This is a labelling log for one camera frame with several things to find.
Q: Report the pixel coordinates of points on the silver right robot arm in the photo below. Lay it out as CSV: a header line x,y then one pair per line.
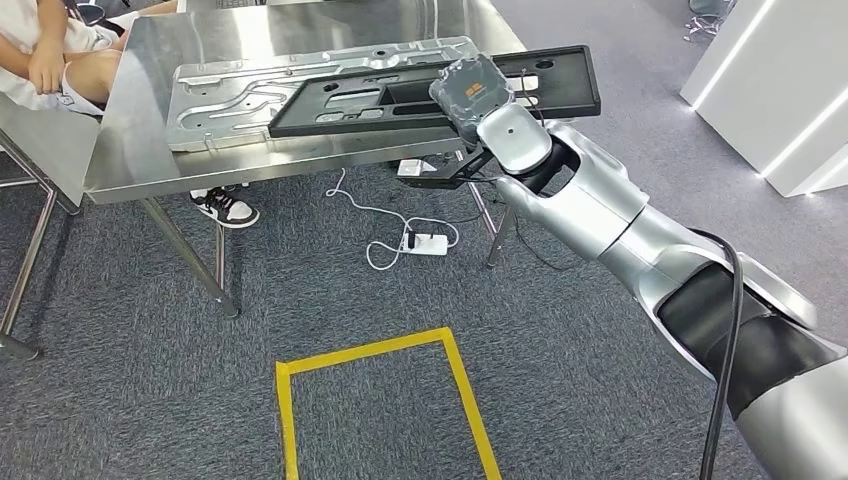
x,y
596,212

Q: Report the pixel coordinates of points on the chrome chair base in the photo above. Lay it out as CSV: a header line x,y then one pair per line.
x,y
705,23

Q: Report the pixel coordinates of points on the person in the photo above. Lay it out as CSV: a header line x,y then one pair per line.
x,y
86,73

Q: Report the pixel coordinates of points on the white lit display stand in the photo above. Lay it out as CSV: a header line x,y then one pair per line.
x,y
762,79

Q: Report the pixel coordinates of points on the grey stamped metal panel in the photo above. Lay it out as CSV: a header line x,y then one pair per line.
x,y
218,99

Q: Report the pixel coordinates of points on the white power strip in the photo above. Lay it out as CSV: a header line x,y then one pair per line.
x,y
430,245

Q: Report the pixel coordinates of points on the yellow floor tape square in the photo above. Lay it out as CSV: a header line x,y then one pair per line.
x,y
285,424

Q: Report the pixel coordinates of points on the stainless steel workbench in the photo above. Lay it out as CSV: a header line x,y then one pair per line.
x,y
132,159

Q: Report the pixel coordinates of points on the stainless steel table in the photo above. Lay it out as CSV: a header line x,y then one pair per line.
x,y
53,152

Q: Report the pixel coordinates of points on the black plastic plate frame part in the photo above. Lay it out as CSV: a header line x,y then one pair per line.
x,y
570,79

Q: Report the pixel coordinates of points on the person's black white sneaker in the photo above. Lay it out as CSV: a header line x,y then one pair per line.
x,y
228,210

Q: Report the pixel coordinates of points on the black stool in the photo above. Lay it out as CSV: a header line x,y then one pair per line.
x,y
86,12

